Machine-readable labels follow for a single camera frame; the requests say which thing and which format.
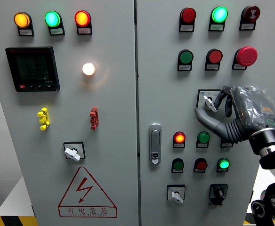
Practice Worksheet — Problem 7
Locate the large grey-plate turn switch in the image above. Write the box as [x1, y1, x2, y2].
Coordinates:
[196, 89, 222, 113]

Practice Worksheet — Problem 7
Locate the large red stop button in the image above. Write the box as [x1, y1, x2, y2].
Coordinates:
[235, 46, 259, 67]

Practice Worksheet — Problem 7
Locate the small dark green lamp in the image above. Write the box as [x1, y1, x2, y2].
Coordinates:
[197, 131, 210, 144]

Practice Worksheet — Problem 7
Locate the small bright green lamp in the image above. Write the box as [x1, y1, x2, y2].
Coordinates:
[217, 157, 230, 170]

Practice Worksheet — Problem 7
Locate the large red push button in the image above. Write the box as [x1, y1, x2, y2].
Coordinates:
[206, 48, 223, 64]

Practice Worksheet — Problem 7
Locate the small red push button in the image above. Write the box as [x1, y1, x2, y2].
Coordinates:
[194, 158, 208, 171]

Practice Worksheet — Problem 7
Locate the small bright red lamp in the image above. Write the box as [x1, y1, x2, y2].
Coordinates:
[173, 131, 186, 144]

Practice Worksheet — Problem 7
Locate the large green push button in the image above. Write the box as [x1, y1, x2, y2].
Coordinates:
[178, 49, 194, 65]

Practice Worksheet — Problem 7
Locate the grey cabinet door with lock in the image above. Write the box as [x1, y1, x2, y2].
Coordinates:
[136, 0, 275, 226]

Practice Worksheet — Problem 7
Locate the small green push button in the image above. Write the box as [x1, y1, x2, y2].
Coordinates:
[172, 158, 185, 171]

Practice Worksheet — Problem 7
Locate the dark red buzzer lamp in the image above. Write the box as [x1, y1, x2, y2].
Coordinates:
[242, 5, 261, 23]

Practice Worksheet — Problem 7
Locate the large green lamp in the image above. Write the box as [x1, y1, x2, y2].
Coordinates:
[211, 6, 229, 24]
[44, 10, 62, 28]

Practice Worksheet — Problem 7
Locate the silver door lock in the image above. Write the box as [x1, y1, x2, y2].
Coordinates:
[148, 123, 162, 165]

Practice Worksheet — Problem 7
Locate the large red lamp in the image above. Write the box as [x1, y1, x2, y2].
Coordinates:
[180, 7, 197, 24]

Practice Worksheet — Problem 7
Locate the grey cabinet door with display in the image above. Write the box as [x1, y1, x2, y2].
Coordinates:
[0, 0, 139, 226]

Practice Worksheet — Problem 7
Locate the white lamp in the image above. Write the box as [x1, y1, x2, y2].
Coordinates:
[82, 62, 96, 76]

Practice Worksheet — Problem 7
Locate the red warning triangle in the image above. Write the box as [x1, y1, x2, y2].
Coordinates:
[57, 166, 118, 218]

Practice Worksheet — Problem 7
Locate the large red-rimmed orange lamp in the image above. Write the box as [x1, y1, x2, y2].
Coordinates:
[74, 10, 91, 28]

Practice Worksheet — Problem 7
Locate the black display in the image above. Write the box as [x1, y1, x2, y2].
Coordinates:
[5, 46, 61, 92]

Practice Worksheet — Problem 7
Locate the large yellow lamp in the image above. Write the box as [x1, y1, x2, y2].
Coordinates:
[13, 11, 31, 29]

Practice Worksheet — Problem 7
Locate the black-handle turn switch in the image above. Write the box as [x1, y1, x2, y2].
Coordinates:
[208, 184, 228, 207]

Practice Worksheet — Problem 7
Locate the small white-handle turn switch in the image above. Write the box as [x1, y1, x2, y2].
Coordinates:
[167, 184, 186, 205]

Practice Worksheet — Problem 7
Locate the small red handle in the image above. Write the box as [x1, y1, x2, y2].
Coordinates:
[89, 107, 99, 130]

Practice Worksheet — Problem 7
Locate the black-framed white-handle turn switch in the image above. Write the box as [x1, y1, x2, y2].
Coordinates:
[63, 141, 86, 162]

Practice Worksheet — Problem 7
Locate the small yellow handle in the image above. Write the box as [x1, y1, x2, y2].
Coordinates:
[37, 107, 50, 131]

